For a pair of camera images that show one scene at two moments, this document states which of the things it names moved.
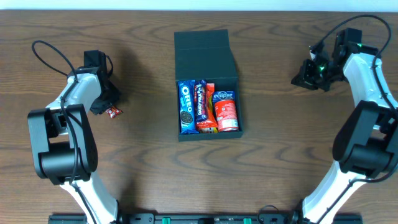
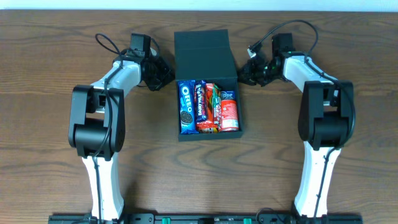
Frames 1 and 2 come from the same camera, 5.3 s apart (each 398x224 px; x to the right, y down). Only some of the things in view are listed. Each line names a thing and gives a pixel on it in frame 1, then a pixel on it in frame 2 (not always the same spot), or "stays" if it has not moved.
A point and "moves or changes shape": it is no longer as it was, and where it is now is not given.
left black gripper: [104, 101] -> [158, 74]
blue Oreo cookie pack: [187, 107] stays
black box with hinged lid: [206, 55] stays
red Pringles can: [226, 116] stays
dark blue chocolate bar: [201, 101] stays
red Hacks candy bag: [211, 121] stays
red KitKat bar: [112, 111] moves or changes shape
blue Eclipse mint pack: [224, 95] stays
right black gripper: [310, 73] -> [257, 73]
